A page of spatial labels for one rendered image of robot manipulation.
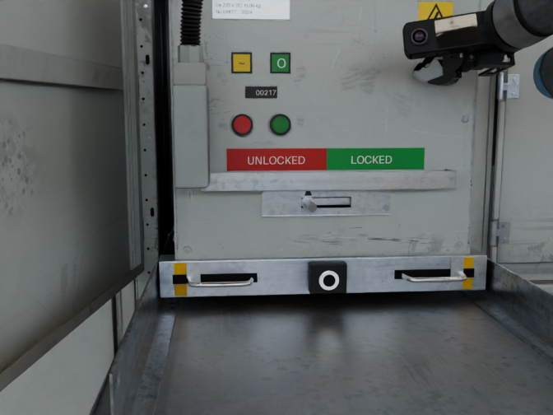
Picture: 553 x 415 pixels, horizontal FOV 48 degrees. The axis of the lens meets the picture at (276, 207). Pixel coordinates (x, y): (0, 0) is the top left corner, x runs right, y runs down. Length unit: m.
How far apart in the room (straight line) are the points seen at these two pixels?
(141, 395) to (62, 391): 0.67
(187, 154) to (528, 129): 0.76
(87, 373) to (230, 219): 0.52
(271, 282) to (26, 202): 0.39
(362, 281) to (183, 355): 0.34
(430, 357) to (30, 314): 0.54
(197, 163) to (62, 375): 0.65
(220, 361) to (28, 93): 0.44
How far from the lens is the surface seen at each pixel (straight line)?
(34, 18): 0.94
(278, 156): 0.99
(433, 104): 1.04
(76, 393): 1.39
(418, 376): 0.79
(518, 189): 1.38
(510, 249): 1.40
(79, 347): 1.35
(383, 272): 1.04
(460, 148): 1.06
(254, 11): 1.00
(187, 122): 0.88
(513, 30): 0.84
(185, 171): 0.88
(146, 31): 1.27
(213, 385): 0.75
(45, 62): 0.92
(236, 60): 0.99
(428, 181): 1.00
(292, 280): 1.02
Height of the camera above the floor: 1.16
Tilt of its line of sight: 9 degrees down
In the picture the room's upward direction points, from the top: straight up
